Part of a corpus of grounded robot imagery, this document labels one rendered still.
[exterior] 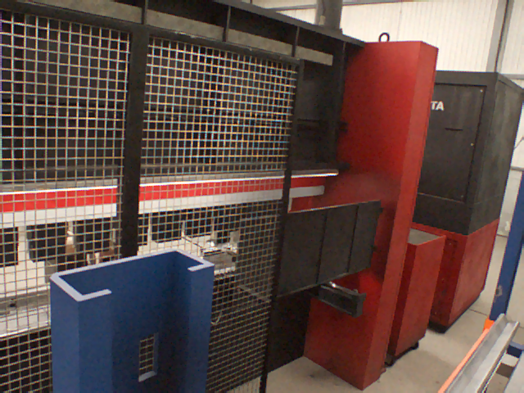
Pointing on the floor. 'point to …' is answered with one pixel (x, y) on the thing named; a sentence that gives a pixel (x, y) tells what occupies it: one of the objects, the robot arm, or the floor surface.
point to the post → (137, 83)
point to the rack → (178, 320)
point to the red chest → (415, 291)
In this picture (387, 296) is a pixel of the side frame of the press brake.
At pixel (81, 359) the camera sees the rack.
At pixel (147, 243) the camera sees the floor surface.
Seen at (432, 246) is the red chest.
